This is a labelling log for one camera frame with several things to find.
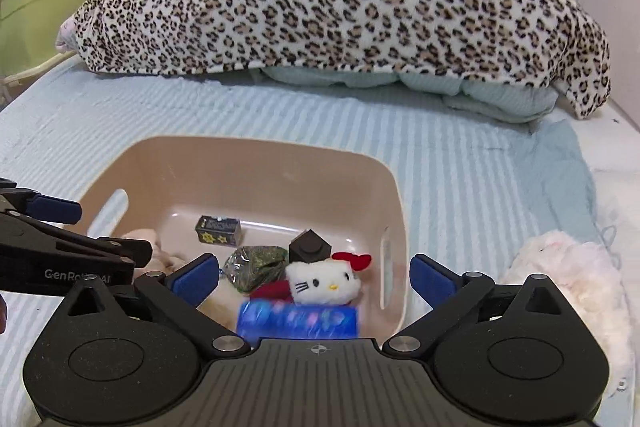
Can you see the blue patterned tissue pack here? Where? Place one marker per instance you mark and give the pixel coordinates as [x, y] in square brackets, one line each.
[260, 319]

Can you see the hello kitty plush toy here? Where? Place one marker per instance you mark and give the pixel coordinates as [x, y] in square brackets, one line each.
[329, 282]

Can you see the white fluffy plush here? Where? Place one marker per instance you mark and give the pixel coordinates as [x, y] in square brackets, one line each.
[585, 275]

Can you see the black hexagonal box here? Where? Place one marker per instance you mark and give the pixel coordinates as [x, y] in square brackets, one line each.
[308, 247]

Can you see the leopard print blanket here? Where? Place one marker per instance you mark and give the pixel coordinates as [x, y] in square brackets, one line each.
[525, 43]

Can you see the small dark printed box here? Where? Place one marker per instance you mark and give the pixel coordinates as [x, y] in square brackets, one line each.
[222, 231]

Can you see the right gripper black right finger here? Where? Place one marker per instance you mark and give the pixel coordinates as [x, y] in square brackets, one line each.
[502, 349]

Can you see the pink cloth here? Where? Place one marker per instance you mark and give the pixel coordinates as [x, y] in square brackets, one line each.
[160, 260]

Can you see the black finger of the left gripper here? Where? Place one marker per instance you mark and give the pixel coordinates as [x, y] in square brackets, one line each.
[20, 233]
[39, 206]

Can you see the white mattress pad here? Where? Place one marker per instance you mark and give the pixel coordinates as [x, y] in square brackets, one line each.
[610, 146]

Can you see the beige plastic basket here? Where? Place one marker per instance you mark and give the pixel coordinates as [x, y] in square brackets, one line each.
[277, 191]

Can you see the light teal quilt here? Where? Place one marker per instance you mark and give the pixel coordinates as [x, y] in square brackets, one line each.
[502, 102]

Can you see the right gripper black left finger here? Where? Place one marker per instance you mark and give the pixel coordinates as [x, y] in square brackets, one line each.
[144, 350]

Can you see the dark green snack packet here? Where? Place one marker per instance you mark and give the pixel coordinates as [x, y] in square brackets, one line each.
[250, 267]

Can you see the blue striped bed sheet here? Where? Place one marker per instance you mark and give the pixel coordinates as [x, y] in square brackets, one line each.
[471, 191]

